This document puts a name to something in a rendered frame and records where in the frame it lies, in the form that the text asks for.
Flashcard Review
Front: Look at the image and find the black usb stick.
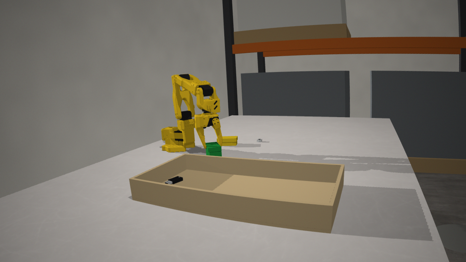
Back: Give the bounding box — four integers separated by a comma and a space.
165, 176, 183, 184

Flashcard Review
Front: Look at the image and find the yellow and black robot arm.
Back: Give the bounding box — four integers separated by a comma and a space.
162, 74, 220, 152

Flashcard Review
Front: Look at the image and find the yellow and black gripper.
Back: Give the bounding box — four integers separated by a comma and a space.
194, 112, 223, 149

